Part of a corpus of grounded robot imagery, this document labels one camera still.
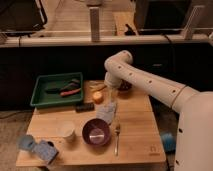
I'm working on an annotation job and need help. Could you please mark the small yellow apple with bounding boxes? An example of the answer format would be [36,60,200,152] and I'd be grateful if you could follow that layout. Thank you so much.
[92,91,103,104]

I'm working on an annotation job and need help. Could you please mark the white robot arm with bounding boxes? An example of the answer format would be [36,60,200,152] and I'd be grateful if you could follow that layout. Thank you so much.
[104,50,213,171]

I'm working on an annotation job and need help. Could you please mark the white plastic cup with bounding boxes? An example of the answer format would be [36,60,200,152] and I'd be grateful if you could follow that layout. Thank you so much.
[58,121,75,142]

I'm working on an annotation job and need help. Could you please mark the small blue cup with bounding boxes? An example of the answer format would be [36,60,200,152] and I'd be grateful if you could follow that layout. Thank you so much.
[18,135,36,151]

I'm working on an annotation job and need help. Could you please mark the dark red bowl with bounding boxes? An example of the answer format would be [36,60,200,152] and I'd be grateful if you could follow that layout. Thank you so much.
[118,81,132,93]

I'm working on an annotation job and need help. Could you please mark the yellow banana toy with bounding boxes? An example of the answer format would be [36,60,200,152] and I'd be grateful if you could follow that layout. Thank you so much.
[89,81,106,92]

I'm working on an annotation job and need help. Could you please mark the grey blue cloth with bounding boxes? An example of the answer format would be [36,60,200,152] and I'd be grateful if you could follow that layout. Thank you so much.
[96,102,117,124]

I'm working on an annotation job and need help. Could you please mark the black rectangular block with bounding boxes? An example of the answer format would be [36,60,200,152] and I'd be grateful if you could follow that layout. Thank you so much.
[75,103,95,113]

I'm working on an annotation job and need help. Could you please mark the silver fork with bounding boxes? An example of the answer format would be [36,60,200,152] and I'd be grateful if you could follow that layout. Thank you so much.
[114,124,120,156]

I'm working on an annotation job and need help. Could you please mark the dark tool in tray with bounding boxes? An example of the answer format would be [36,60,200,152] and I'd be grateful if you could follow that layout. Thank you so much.
[45,79,80,94]

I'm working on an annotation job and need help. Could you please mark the red tool in tray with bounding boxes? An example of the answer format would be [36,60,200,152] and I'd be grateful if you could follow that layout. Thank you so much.
[60,88,81,97]

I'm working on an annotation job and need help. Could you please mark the purple bowl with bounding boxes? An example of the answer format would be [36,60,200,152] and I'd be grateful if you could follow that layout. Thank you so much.
[82,118,111,147]

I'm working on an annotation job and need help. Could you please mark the blue object on floor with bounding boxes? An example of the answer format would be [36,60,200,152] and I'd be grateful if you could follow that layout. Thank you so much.
[160,133,176,152]

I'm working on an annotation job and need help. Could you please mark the green plastic tray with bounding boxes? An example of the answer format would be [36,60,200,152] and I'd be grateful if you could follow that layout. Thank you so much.
[30,72,84,108]

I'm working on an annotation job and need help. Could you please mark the white horizontal rail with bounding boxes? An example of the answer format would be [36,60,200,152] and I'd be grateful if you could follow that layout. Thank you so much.
[0,34,213,48]

